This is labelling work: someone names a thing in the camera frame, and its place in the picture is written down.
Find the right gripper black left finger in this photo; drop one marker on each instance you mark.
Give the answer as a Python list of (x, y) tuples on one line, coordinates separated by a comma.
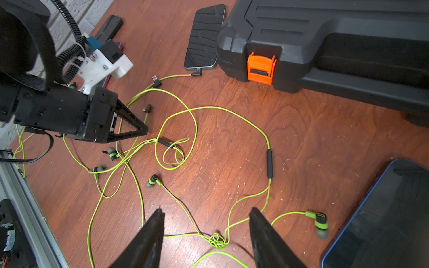
[(144, 251)]

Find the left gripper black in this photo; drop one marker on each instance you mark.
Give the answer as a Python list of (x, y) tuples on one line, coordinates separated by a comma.
[(98, 117)]

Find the aluminium rail frame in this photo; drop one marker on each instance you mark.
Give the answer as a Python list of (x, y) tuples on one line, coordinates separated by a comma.
[(43, 243)]

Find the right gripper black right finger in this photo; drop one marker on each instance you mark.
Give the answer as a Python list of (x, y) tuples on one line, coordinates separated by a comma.
[(270, 251)]

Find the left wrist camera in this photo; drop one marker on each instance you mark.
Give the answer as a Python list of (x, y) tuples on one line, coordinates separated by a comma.
[(95, 66)]

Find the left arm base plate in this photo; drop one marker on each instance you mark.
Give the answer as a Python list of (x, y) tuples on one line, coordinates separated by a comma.
[(15, 249)]

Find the black plastic tool case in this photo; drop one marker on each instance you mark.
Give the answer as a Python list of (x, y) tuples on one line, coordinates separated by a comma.
[(375, 52)]

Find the black smartphone blue edge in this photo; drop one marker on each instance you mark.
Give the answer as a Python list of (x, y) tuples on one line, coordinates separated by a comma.
[(390, 226)]

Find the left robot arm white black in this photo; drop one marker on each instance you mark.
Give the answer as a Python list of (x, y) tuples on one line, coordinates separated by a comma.
[(28, 55)]

